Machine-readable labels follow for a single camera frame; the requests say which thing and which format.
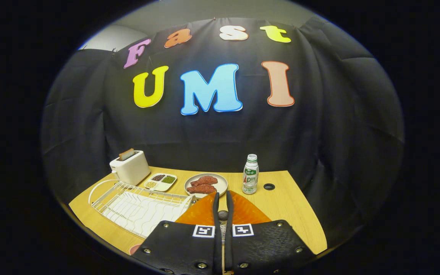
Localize white wire dish rack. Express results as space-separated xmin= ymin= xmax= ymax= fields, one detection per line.
xmin=88 ymin=180 xmax=196 ymax=239

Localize white divided bean tray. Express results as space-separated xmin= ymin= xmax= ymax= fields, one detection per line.
xmin=144 ymin=173 xmax=178 ymax=192

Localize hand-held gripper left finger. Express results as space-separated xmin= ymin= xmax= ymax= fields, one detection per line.
xmin=132 ymin=191 xmax=222 ymax=275

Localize grey round plate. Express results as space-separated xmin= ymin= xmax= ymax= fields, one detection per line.
xmin=184 ymin=173 xmax=228 ymax=199

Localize white green label bottle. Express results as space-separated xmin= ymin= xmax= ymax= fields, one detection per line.
xmin=242 ymin=154 xmax=259 ymax=195

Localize reddish meat piece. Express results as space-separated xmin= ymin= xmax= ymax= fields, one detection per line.
xmin=187 ymin=184 xmax=217 ymax=194
xmin=191 ymin=176 xmax=218 ymax=187

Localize white toaster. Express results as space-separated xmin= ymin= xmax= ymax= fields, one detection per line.
xmin=109 ymin=150 xmax=151 ymax=186

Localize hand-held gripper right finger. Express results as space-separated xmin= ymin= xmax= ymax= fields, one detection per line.
xmin=225 ymin=190 xmax=316 ymax=275

